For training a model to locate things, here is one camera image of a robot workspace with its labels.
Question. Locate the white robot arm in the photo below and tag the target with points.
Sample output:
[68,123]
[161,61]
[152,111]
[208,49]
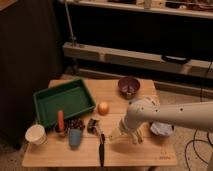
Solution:
[191,115]

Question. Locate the metal pole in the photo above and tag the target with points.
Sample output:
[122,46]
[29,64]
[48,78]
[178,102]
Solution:
[73,38]

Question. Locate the black object on shelf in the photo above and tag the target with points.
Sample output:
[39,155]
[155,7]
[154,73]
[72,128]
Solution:
[175,59]

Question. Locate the orange round fruit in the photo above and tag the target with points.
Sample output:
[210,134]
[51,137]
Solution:
[103,108]

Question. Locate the wooden shelf beam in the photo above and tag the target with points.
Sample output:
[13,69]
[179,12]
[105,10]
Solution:
[100,58]

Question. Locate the green plastic tray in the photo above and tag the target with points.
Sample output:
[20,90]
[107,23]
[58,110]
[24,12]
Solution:
[73,98]

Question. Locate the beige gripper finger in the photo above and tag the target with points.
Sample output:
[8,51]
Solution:
[137,137]
[115,134]

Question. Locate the orange carrot toy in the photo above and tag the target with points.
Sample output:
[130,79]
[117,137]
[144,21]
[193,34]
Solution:
[61,120]

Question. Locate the dark grape bunch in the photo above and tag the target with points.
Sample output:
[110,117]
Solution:
[69,124]

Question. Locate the wooden table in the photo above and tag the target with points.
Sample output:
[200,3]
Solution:
[55,152]

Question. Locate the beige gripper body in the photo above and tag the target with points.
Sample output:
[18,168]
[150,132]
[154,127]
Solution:
[125,130]

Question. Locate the blue plastic cup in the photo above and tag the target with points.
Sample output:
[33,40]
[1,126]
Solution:
[74,137]

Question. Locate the purple bowl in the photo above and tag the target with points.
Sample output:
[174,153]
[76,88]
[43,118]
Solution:
[128,86]

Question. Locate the white paper cup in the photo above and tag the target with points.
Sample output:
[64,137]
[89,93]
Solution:
[36,134]

